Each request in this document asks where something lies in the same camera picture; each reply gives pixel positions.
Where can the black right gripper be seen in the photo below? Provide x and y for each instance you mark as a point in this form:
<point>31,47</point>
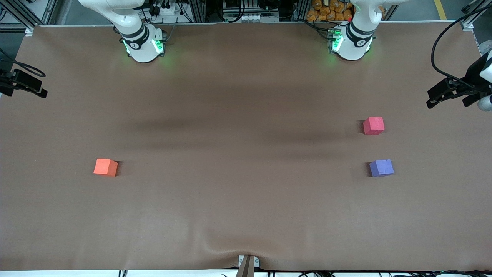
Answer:
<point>7,82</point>

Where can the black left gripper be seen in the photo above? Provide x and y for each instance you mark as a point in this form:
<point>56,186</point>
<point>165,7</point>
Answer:
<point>472,74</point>

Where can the orange foam block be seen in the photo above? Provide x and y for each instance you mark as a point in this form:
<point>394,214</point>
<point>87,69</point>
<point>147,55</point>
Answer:
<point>105,167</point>

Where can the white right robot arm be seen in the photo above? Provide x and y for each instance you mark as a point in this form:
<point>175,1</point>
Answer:
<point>142,46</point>

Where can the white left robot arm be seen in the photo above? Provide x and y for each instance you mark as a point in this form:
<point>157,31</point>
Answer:
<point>355,42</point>

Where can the red foam block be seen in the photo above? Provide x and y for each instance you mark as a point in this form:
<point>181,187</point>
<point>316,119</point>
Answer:
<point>373,125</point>

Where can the purple foam block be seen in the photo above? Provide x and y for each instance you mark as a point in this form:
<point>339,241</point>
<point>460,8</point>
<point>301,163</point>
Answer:
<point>381,167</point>

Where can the white power strip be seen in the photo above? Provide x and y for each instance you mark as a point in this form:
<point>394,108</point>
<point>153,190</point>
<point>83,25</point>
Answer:
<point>165,9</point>

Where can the bag of orange items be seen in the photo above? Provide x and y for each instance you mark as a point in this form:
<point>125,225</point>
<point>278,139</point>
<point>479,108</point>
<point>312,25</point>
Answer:
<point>326,9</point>

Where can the large table cover sheet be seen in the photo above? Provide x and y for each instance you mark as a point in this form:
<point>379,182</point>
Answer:
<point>230,192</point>

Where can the aluminium frame profile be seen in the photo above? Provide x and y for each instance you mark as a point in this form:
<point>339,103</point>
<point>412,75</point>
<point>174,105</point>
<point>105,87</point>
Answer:
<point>21,15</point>
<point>474,17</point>

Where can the metal bracket at table edge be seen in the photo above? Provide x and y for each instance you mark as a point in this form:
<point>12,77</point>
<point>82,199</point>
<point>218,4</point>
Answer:
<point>248,265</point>

